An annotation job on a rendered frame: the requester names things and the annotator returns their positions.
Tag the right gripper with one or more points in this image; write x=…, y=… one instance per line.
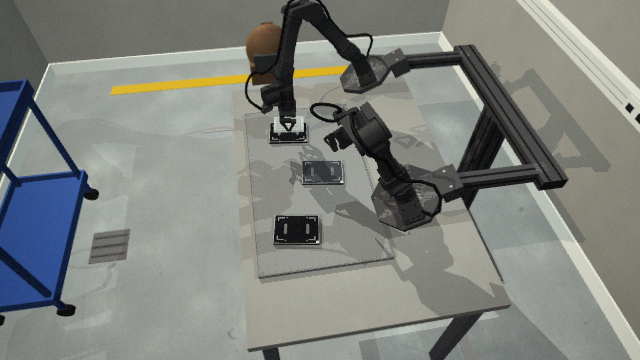
x=285, y=109

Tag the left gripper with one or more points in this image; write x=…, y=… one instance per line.
x=343, y=139

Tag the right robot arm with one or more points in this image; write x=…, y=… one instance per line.
x=282, y=88

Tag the white well plate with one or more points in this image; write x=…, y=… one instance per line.
x=298, y=127

